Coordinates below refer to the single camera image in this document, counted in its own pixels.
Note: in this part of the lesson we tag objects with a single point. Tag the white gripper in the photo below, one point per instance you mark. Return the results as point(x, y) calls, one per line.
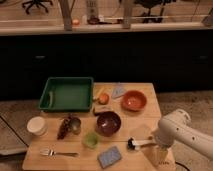
point(160, 154)

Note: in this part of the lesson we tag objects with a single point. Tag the orange fruit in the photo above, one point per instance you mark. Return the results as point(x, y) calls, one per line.
point(103, 98)

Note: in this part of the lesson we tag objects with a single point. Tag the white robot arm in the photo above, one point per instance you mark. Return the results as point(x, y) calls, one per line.
point(174, 127)

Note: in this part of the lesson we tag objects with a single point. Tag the wooden table board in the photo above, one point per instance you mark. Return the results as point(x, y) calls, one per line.
point(134, 125)

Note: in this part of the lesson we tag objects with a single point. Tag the yellow banana piece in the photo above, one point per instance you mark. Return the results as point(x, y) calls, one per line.
point(96, 96)

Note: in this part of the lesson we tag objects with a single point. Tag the dark purple bowl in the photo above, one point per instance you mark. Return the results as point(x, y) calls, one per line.
point(108, 123)

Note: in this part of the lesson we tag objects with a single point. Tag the brown pine cone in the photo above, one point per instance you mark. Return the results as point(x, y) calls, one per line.
point(64, 128)

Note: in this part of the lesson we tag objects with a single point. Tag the white cup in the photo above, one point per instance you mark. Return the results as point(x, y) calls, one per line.
point(37, 126)

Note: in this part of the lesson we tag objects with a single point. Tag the grey blue cloth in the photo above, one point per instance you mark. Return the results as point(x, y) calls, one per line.
point(118, 91)

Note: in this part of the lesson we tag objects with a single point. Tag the brown wooden block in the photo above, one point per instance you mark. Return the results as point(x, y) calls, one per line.
point(101, 109)

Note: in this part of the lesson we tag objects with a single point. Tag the black office chair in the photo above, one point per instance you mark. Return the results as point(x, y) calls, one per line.
point(38, 3)

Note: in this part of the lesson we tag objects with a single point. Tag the blue sponge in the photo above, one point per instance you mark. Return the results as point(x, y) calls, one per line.
point(109, 157)

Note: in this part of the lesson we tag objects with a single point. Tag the small green cup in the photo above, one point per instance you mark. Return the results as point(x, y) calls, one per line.
point(91, 140)

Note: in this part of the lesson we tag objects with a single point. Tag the red bowl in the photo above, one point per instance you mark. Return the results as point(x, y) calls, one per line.
point(133, 100)

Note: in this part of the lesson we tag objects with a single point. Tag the white black dish brush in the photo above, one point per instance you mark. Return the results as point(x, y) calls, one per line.
point(134, 144)

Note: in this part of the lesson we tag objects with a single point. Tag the green plastic tray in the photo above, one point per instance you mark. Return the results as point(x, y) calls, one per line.
point(63, 94)

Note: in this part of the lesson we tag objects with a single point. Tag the metal can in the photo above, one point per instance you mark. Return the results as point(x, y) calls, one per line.
point(75, 125)

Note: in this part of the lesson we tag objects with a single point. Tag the silver fork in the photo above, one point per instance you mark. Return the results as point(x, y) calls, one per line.
point(49, 152)

